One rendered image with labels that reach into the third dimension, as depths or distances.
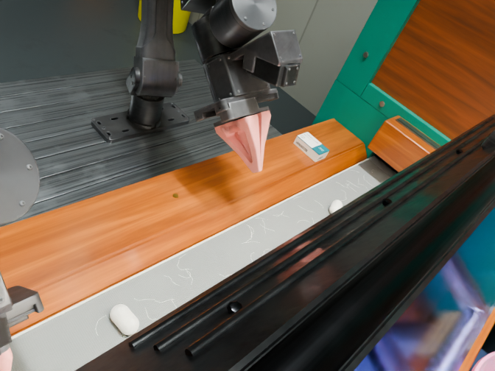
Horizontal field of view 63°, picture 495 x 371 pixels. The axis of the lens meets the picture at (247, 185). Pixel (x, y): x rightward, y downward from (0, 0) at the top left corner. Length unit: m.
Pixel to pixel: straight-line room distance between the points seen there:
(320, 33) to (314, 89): 0.33
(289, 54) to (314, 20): 2.09
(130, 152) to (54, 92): 0.22
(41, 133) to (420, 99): 0.71
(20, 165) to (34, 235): 0.26
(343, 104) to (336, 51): 1.57
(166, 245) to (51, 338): 0.17
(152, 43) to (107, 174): 0.24
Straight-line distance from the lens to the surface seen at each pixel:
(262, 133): 0.52
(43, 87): 0.93
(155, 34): 0.76
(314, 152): 0.77
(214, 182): 0.63
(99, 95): 0.93
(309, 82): 2.61
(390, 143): 0.83
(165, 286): 0.52
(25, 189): 0.27
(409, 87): 0.87
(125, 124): 0.84
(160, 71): 0.76
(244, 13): 0.46
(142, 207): 0.56
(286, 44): 0.47
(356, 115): 0.92
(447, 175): 0.19
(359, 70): 0.90
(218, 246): 0.58
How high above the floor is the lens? 1.18
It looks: 40 degrees down
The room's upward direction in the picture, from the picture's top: 25 degrees clockwise
